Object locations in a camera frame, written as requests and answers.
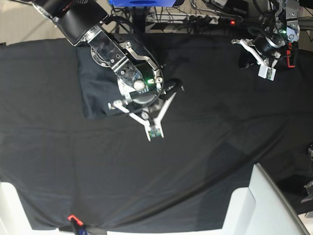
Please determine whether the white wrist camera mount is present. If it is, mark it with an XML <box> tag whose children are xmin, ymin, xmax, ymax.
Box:
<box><xmin>108</xmin><ymin>79</ymin><xmax>183</xmax><ymax>141</ymax></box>
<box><xmin>231</xmin><ymin>39</ymin><xmax>281</xmax><ymax>81</ymax></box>

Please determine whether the white power strip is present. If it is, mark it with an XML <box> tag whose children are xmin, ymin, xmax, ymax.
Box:
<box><xmin>146</xmin><ymin>12</ymin><xmax>220</xmax><ymax>24</ymax></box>

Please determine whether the red and black clamp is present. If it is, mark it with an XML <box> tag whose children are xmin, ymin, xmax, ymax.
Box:
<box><xmin>286</xmin><ymin>42</ymin><xmax>299</xmax><ymax>68</ymax></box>

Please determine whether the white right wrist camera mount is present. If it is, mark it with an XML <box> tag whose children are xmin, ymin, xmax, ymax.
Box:
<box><xmin>108</xmin><ymin>79</ymin><xmax>183</xmax><ymax>141</ymax></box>

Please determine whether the blue plastic bin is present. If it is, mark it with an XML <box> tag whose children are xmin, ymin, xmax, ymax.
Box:
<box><xmin>109</xmin><ymin>0</ymin><xmax>184</xmax><ymax>7</ymax></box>

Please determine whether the dark grey long-sleeve T-shirt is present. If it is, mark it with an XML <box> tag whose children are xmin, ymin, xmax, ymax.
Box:
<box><xmin>77</xmin><ymin>36</ymin><xmax>177</xmax><ymax>120</ymax></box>

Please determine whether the grey right-side gripper body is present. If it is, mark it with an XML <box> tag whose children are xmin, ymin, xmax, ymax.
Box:
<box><xmin>130</xmin><ymin>78</ymin><xmax>183</xmax><ymax>114</ymax></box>

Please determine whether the grey metal bracket right edge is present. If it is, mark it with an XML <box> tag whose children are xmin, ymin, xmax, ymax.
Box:
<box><xmin>301</xmin><ymin>181</ymin><xmax>313</xmax><ymax>204</ymax></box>

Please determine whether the black table cloth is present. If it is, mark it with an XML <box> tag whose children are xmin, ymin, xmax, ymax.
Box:
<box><xmin>0</xmin><ymin>34</ymin><xmax>313</xmax><ymax>233</ymax></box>

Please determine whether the white foam block left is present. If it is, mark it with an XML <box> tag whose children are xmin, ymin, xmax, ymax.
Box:
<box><xmin>0</xmin><ymin>182</ymin><xmax>60</xmax><ymax>235</ymax></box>

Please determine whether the blue clamp at bottom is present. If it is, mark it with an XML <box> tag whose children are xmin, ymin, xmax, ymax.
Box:
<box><xmin>67</xmin><ymin>214</ymin><xmax>89</xmax><ymax>235</ymax></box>

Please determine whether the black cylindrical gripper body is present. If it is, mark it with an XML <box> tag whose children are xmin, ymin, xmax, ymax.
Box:
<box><xmin>254</xmin><ymin>35</ymin><xmax>286</xmax><ymax>56</ymax></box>

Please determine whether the black table leg post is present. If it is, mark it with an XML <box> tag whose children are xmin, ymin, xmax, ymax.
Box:
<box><xmin>130</xmin><ymin>6</ymin><xmax>150</xmax><ymax>33</ymax></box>

